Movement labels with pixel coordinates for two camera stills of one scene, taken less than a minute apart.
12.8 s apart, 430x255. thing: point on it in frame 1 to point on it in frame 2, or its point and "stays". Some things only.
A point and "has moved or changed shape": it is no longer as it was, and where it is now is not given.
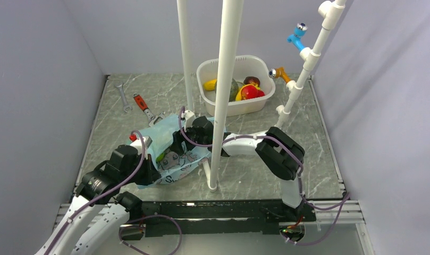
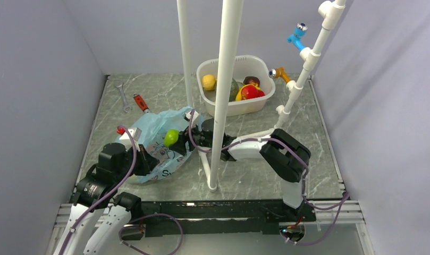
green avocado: x=233 y=90 stays
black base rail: x=218 y=217 stays
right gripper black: x=177 y=146 stays
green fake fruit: x=160 y=157 to x=170 y=137
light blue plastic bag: x=167 y=162 has moved or changed shape
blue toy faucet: x=300 y=31 stays
